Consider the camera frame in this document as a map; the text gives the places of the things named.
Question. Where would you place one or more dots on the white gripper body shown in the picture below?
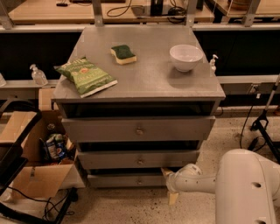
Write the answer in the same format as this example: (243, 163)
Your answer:
(177, 181)

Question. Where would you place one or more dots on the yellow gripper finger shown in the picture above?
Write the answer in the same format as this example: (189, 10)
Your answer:
(172, 198)
(166, 172)

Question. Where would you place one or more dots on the grey bottom drawer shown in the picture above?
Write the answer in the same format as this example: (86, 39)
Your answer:
(126, 180)

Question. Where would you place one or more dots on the grey drawer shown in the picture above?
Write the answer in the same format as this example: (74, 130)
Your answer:
(90, 130)
(136, 158)
(126, 180)

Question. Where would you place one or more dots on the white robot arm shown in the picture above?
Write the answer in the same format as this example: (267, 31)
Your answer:
(246, 187)

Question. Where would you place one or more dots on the grey top drawer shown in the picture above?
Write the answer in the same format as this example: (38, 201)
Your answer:
(90, 130)

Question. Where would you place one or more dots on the grey drawer cabinet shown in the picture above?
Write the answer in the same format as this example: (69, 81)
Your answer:
(150, 87)

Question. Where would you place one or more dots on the grey middle drawer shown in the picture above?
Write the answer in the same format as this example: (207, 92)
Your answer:
(136, 158)

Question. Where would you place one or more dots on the black tripod stand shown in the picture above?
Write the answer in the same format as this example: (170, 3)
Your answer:
(261, 123)

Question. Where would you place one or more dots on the snack packets in box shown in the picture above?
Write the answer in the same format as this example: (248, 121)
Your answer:
(54, 147)

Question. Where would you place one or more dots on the cardboard box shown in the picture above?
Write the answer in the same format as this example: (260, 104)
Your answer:
(41, 179)

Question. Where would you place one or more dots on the white bowl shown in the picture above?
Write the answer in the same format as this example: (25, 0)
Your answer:
(185, 57)

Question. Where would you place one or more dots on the white pump bottle right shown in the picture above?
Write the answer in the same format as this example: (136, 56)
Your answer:
(212, 62)

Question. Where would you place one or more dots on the green chips bag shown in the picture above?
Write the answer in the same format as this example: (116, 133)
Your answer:
(86, 76)

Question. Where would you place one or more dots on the green yellow sponge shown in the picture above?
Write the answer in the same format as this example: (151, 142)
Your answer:
(123, 55)

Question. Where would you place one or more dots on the clear sanitizer bottle left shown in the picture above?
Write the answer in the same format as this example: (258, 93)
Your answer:
(38, 76)

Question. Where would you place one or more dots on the black cart frame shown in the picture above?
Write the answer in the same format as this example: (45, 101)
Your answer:
(12, 163)

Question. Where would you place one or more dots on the wooden desk with cables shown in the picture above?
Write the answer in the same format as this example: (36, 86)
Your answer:
(45, 12)

